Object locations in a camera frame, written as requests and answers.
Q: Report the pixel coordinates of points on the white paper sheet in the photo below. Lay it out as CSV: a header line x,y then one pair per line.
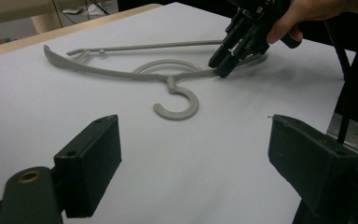
x,y
183,174

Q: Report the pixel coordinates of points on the grey plastic clothes hanger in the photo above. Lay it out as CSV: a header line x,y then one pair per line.
x,y
180,116

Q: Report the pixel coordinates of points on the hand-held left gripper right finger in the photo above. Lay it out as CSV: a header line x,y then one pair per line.
x,y
310,161

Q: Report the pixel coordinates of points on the light wooden shelf unit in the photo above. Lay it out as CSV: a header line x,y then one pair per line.
x,y
12,11

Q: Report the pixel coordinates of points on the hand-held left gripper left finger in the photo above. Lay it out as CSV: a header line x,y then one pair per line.
x,y
87,165

